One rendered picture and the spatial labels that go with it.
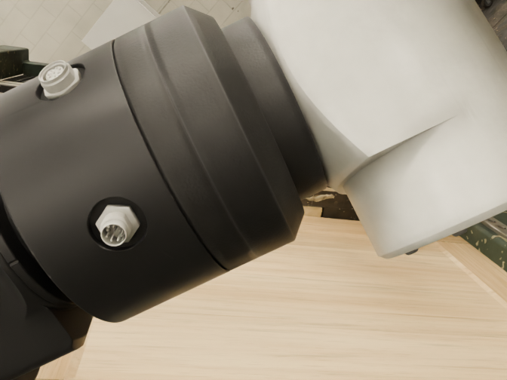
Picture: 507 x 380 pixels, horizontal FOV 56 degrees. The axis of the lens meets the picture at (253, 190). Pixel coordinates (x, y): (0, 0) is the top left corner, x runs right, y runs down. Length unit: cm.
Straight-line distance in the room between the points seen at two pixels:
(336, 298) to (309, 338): 9
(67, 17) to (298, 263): 556
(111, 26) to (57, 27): 164
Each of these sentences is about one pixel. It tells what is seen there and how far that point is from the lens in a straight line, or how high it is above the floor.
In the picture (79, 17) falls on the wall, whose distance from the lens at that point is 598.
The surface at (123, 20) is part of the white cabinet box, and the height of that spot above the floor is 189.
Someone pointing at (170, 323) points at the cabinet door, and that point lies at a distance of 44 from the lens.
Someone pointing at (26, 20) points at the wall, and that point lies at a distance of 614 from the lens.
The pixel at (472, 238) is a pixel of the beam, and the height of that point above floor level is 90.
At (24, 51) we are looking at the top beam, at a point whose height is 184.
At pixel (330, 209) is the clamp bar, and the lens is 75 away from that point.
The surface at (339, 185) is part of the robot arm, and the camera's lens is 16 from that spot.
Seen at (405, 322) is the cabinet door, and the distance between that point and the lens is 52.
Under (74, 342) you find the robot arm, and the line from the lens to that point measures 18.
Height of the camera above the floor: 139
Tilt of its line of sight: 17 degrees down
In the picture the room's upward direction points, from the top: 50 degrees counter-clockwise
